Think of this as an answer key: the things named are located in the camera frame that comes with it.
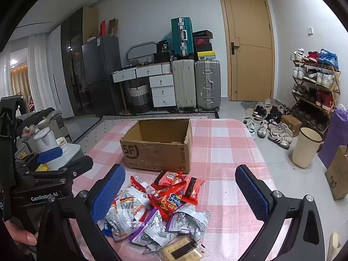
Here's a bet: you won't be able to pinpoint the brown cardboard box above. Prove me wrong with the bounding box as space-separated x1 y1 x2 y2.
120 118 193 174

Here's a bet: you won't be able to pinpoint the red packet with dark stripe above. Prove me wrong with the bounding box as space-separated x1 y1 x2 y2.
177 176 205 206

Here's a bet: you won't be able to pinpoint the clear cracker packet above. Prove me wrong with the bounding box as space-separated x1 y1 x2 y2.
158 236 206 260

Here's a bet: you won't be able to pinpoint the white curtain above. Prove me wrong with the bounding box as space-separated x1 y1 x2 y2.
27 31 49 109

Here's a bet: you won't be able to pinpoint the grey doormat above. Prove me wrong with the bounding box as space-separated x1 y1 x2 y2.
241 100 261 117

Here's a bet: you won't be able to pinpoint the teal suitcase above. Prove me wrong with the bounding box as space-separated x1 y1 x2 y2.
171 17 194 60

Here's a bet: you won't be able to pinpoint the wooden shoe rack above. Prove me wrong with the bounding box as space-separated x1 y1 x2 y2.
291 58 341 139

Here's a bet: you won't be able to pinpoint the dark glass wardrobe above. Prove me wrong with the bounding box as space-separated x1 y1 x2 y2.
60 7 98 116

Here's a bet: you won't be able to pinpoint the person's left hand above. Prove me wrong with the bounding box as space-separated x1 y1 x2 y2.
4 217 38 254

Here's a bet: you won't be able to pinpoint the woven laundry basket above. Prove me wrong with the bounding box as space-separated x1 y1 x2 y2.
127 81 151 113

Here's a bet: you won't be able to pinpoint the small closed cardboard box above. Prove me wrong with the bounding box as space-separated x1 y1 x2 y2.
280 115 303 138

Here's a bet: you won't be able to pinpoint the white side table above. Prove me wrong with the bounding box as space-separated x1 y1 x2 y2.
46 141 87 170

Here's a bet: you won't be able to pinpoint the heap of loose shoes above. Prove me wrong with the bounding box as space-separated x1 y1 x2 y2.
242 98 294 150

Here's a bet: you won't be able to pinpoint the red packet with white label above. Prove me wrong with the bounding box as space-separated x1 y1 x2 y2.
130 175 155 196

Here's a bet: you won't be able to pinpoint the person's left forearm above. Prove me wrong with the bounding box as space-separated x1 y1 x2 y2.
0 217 36 261

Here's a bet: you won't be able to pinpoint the silver suitcase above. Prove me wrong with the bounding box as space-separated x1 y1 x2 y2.
194 59 221 112

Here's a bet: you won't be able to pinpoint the purple bag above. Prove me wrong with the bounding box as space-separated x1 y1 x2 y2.
318 106 348 169

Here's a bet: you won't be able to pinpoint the dotted rug with striped border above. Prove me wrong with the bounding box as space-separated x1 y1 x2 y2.
65 111 219 147

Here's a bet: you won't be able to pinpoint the yellow curtain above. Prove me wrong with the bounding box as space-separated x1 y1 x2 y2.
11 67 32 109

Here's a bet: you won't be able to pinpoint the open printed cardboard box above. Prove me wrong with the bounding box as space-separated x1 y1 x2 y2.
325 145 348 201

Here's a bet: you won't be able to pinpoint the pink checkered tablecloth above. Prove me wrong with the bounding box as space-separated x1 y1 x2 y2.
49 118 297 261

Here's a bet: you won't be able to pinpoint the white lidded jar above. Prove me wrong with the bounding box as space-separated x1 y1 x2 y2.
34 127 59 153

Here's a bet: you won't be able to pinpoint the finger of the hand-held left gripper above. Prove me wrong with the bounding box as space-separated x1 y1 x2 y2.
16 147 62 173
27 155 94 185

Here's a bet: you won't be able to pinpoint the grey arched frame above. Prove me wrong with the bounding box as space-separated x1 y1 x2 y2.
126 42 158 63

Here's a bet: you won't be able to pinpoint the red cracker packet blue label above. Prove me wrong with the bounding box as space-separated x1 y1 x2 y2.
148 182 188 214

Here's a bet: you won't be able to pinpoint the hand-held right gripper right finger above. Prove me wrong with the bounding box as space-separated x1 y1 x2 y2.
234 164 325 261

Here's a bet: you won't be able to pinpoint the beige suitcase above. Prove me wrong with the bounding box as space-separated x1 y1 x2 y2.
171 59 197 112

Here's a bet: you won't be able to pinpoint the rows of stored sneakers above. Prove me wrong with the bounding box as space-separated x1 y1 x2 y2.
290 48 340 131

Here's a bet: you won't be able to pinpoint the silver purple snack packet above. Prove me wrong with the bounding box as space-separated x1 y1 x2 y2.
166 203 211 241
129 208 174 251

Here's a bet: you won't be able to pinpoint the cream waste bin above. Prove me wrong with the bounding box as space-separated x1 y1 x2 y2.
292 127 323 168

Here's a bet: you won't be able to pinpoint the tan wooden door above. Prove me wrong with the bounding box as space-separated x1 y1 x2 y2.
218 0 276 102

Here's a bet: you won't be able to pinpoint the white orange noodle packet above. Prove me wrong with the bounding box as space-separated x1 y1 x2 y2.
113 186 151 218
102 198 142 241

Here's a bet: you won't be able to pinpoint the black printed bag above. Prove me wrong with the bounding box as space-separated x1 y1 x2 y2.
156 40 170 53

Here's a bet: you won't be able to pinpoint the white desk with drawers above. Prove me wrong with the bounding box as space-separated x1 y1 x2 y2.
112 62 176 108

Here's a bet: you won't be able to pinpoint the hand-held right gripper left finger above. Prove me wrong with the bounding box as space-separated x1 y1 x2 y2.
37 164 127 261

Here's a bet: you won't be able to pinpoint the dark grey refrigerator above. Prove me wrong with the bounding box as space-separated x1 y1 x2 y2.
82 35 124 117

